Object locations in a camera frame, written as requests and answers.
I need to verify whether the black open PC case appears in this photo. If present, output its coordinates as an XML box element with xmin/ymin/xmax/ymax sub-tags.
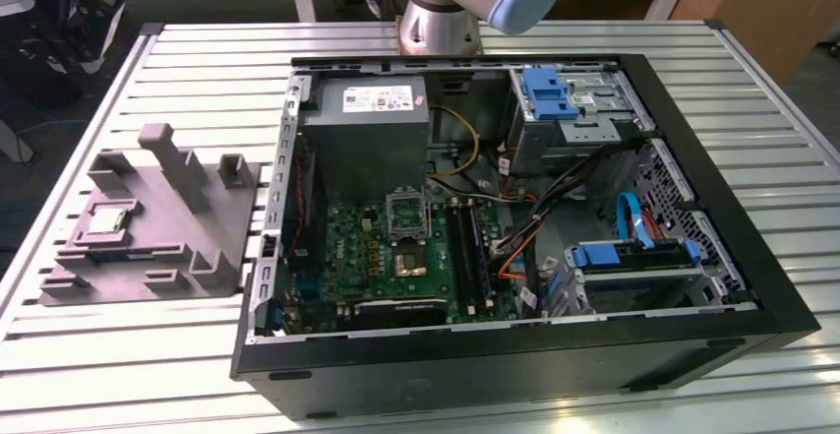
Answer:
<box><xmin>227</xmin><ymin>52</ymin><xmax>823</xmax><ymax>421</ymax></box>

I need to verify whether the green motherboard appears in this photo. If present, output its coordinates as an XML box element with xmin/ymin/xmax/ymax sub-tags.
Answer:
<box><xmin>279</xmin><ymin>192</ymin><xmax>527</xmax><ymax>335</ymax></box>

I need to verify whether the blue plastic drive latch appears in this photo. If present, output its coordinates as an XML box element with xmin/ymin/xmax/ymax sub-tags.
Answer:
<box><xmin>523</xmin><ymin>67</ymin><xmax>576</xmax><ymax>121</ymax></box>

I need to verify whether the grey plastic parts rack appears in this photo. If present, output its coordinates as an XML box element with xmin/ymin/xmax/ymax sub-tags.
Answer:
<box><xmin>38</xmin><ymin>122</ymin><xmax>275</xmax><ymax>307</ymax></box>

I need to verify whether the silver square CPU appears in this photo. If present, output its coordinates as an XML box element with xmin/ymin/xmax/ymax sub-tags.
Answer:
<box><xmin>88</xmin><ymin>207</ymin><xmax>130</xmax><ymax>236</ymax></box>

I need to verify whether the yellow wire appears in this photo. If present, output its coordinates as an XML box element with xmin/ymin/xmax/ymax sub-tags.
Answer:
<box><xmin>427</xmin><ymin>103</ymin><xmax>480</xmax><ymax>178</ymax></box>

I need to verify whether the thin red wire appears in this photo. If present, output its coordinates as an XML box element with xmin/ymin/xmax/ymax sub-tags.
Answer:
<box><xmin>288</xmin><ymin>155</ymin><xmax>311</xmax><ymax>263</ymax></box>

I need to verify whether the hard disk in blue carrier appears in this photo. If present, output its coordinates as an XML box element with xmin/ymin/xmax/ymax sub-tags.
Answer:
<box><xmin>570</xmin><ymin>238</ymin><xmax>703</xmax><ymax>274</ymax></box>

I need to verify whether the grey power supply unit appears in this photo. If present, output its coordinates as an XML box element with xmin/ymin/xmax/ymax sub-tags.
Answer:
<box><xmin>299</xmin><ymin>75</ymin><xmax>434</xmax><ymax>209</ymax></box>

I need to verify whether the black RAM slot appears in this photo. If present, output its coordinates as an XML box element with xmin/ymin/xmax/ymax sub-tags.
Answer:
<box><xmin>446</xmin><ymin>196</ymin><xmax>475</xmax><ymax>315</ymax></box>
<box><xmin>462</xmin><ymin>196</ymin><xmax>499</xmax><ymax>312</ymax></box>

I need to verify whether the CPU socket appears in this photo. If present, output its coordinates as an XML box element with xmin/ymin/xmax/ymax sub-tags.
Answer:
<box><xmin>391</xmin><ymin>242</ymin><xmax>434</xmax><ymax>281</ymax></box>

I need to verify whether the green RAM stick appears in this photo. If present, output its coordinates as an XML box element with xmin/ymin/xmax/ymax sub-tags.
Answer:
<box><xmin>84</xmin><ymin>249</ymin><xmax>159</xmax><ymax>264</ymax></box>

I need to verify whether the blue flat data wire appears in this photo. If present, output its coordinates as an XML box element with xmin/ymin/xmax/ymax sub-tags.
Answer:
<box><xmin>615</xmin><ymin>190</ymin><xmax>658</xmax><ymax>251</ymax></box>

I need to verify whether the orange wire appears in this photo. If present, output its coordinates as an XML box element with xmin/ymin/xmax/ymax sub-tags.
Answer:
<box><xmin>496</xmin><ymin>249</ymin><xmax>535</xmax><ymax>285</ymax></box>

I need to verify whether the silver disk bay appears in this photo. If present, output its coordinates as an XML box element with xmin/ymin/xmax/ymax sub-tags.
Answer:
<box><xmin>575</xmin><ymin>264</ymin><xmax>734</xmax><ymax>315</ymax></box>

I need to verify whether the red data wire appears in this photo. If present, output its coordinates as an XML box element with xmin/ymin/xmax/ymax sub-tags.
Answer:
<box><xmin>639</xmin><ymin>206</ymin><xmax>672</xmax><ymax>243</ymax></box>

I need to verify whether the wooden cabinet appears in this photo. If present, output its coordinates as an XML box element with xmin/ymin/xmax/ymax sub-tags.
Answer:
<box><xmin>672</xmin><ymin>0</ymin><xmax>840</xmax><ymax>86</ymax></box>

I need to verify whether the metal socket cover frame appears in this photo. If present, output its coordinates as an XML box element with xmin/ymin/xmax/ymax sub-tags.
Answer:
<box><xmin>384</xmin><ymin>188</ymin><xmax>434</xmax><ymax>242</ymax></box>

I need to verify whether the black wire bundle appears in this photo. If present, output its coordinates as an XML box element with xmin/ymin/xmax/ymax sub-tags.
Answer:
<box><xmin>491</xmin><ymin>138</ymin><xmax>651</xmax><ymax>258</ymax></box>

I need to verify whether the silver metal drive cage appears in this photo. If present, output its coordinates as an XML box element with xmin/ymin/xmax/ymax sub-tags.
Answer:
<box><xmin>510</xmin><ymin>62</ymin><xmax>658</xmax><ymax>174</ymax></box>

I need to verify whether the black graphics card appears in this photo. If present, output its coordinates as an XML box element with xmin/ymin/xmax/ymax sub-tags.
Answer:
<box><xmin>351</xmin><ymin>297</ymin><xmax>452</xmax><ymax>330</ymax></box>

